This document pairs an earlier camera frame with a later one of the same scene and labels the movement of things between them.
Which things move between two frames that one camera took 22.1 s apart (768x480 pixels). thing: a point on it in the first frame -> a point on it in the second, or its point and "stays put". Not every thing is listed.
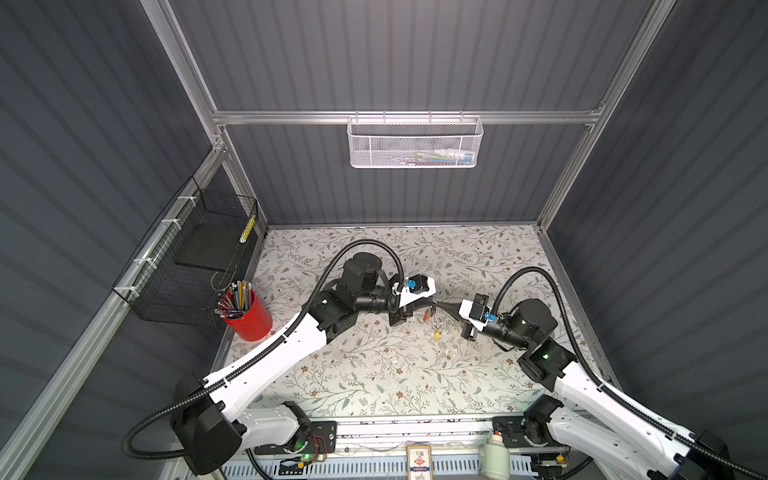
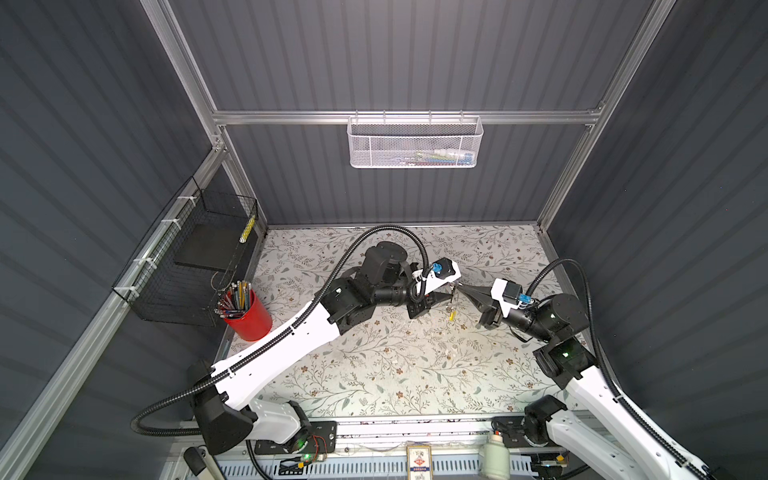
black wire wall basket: [194, 253] stays put
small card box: [419, 462] stays put
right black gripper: [467, 333] -> [491, 317]
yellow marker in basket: [247, 229] stays put
